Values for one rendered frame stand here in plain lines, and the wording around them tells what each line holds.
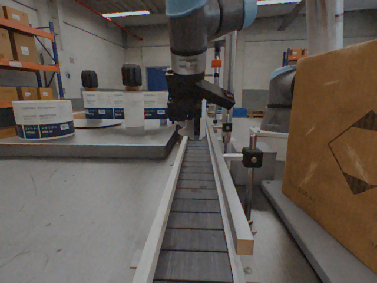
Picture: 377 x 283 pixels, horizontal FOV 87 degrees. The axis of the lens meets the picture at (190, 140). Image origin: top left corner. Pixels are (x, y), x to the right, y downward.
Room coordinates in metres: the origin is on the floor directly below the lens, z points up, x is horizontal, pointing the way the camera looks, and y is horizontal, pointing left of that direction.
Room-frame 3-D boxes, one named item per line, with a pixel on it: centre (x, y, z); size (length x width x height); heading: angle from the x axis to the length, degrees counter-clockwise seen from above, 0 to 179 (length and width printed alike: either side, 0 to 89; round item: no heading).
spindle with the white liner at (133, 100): (0.88, 0.25, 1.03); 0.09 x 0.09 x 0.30
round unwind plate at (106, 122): (1.14, 0.56, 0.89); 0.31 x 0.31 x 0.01
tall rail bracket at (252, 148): (0.31, -0.08, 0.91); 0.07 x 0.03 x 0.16; 88
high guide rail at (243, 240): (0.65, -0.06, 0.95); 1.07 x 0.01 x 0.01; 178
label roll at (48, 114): (0.84, 0.62, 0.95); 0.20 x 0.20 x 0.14
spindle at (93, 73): (1.14, 0.56, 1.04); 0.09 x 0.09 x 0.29
